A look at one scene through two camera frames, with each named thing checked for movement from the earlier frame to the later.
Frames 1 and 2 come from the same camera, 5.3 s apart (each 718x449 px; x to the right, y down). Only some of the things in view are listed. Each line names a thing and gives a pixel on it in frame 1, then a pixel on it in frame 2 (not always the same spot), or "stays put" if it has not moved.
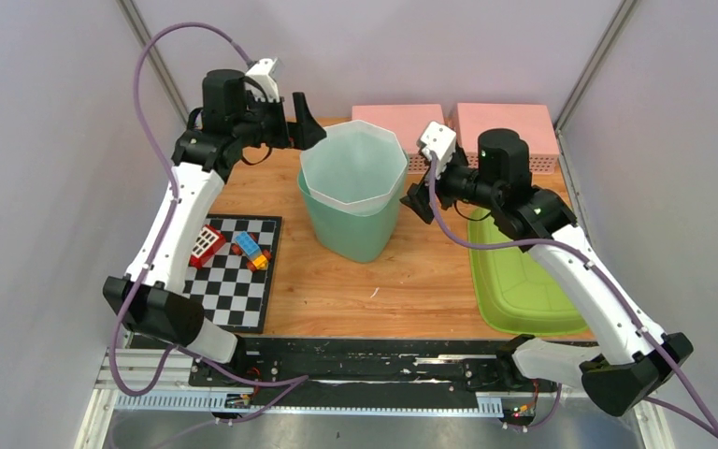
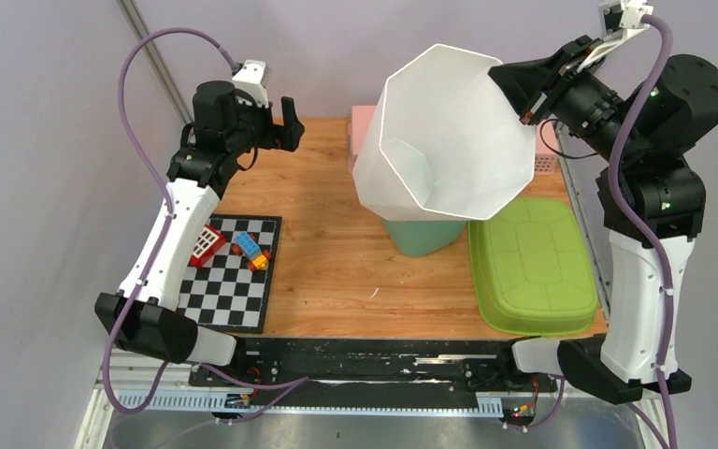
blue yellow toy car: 247,243 stays put
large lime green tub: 515,293 stays put
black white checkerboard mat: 234,296 stays put
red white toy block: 208,242 stays put
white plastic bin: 357,168 → 443,140
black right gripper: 418,197 → 524,81
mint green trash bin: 349,237 → 416,238
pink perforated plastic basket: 406,123 → 362,116
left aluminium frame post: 133,15 stays put
